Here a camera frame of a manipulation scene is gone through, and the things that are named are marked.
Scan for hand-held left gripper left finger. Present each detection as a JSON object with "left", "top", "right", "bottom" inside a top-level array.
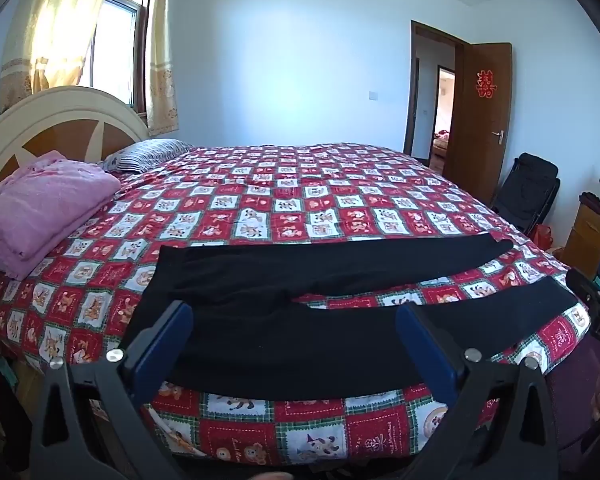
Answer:
[{"left": 29, "top": 300, "right": 195, "bottom": 480}]

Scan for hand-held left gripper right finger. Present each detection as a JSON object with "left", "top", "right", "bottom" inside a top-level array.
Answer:
[{"left": 395, "top": 302, "right": 576, "bottom": 480}]

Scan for black pants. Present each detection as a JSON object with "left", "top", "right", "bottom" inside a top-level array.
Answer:
[{"left": 125, "top": 232, "right": 579, "bottom": 403}]

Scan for wooden cabinet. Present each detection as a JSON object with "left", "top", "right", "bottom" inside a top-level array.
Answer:
[{"left": 565, "top": 192, "right": 600, "bottom": 276}]

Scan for person's dark maroon garment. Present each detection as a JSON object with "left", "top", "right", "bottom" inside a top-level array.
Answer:
[{"left": 545, "top": 345, "right": 600, "bottom": 480}]

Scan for red bag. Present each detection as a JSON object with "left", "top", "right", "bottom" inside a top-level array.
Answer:
[{"left": 529, "top": 224, "right": 553, "bottom": 251}]

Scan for black chair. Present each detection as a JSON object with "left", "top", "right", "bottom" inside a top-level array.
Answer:
[{"left": 491, "top": 152, "right": 561, "bottom": 236}]

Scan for bed with red patchwork cover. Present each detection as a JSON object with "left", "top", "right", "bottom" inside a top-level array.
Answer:
[{"left": 0, "top": 142, "right": 593, "bottom": 471}]

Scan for folded pink blanket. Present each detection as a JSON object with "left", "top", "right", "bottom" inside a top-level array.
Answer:
[{"left": 0, "top": 150, "right": 122, "bottom": 281}]

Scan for striped pillow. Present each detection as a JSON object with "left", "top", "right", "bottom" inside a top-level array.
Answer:
[{"left": 97, "top": 138, "right": 196, "bottom": 175}]

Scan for brown wooden door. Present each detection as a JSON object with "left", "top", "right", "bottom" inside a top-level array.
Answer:
[{"left": 452, "top": 42, "right": 512, "bottom": 206}]

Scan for cream and wood headboard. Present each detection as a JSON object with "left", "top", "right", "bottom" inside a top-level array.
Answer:
[{"left": 0, "top": 85, "right": 151, "bottom": 196}]

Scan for red paper door decoration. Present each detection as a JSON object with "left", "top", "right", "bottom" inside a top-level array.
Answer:
[{"left": 475, "top": 69, "right": 497, "bottom": 98}]

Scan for yellow patterned curtain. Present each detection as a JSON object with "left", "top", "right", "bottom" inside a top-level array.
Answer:
[
  {"left": 145, "top": 0, "right": 180, "bottom": 137},
  {"left": 0, "top": 0, "right": 123, "bottom": 116}
]

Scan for window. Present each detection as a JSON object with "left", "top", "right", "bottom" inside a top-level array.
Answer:
[{"left": 80, "top": 0, "right": 156, "bottom": 116}]

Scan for brown door frame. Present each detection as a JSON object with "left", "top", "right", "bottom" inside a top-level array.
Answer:
[{"left": 403, "top": 20, "right": 468, "bottom": 161}]

